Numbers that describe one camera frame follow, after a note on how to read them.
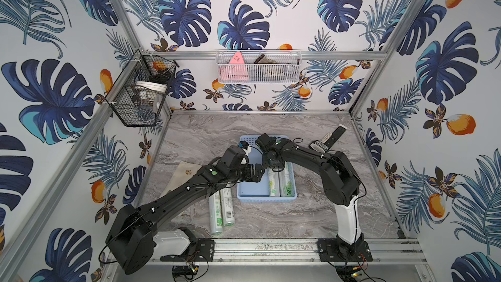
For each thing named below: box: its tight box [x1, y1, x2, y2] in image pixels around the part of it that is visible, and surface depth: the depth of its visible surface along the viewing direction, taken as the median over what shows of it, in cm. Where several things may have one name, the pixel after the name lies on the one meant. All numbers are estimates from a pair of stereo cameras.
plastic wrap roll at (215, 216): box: [208, 189, 224, 235], surface depth 81 cm
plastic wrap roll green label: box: [268, 171, 276, 198], surface depth 89 cm
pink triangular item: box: [219, 50, 250, 82], surface depth 92 cm
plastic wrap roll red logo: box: [283, 161, 293, 198], surface depth 89 cm
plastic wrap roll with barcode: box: [221, 182, 235, 227], surface depth 83 cm
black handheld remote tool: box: [309, 124, 348, 154], surface depth 109 cm
